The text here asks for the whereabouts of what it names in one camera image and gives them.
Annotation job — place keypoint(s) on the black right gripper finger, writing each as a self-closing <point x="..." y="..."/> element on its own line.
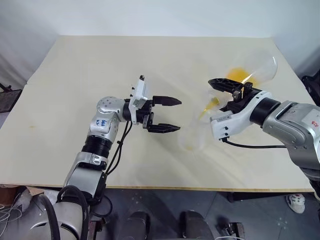
<point x="223" y="84"/>

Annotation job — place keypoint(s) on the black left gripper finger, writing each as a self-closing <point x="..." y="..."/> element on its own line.
<point x="165" y="100"/>
<point x="160" y="128"/>

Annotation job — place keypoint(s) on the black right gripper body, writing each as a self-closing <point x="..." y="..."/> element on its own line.
<point x="241" y="102"/>

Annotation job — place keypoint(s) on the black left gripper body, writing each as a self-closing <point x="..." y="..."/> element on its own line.
<point x="144" y="111"/>

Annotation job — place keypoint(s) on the orange liquid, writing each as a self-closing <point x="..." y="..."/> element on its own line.
<point x="237" y="73"/>

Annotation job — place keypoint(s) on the clear plastic pouring cup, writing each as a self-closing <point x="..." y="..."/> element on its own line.
<point x="265" y="72"/>

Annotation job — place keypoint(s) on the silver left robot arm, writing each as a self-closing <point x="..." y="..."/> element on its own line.
<point x="105" y="122"/>

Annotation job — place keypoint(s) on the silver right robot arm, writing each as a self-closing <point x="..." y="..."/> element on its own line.
<point x="295" y="120"/>

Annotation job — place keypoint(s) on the clear plastic bottle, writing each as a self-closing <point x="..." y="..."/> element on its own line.
<point x="192" y="140"/>

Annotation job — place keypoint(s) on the black bag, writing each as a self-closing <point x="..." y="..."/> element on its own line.
<point x="312" y="90"/>

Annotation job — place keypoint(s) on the dark rounded shape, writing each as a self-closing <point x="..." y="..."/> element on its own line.
<point x="137" y="225"/>
<point x="193" y="225"/>

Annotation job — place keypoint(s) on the white and red sneaker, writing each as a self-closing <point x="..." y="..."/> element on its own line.
<point x="296" y="202"/>

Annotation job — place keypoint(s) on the silver robot torso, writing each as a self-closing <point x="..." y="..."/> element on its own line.
<point x="67" y="220"/>

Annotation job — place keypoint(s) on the black mesh equipment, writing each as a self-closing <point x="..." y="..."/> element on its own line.
<point x="10" y="98"/>

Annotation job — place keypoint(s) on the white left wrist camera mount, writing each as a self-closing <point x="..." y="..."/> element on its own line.
<point x="140" y="92"/>

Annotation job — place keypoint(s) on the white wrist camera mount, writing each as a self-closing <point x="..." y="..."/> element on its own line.
<point x="240" y="122"/>
<point x="140" y="92"/>

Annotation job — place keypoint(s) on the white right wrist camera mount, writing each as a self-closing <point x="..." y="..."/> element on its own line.
<point x="240" y="122"/>

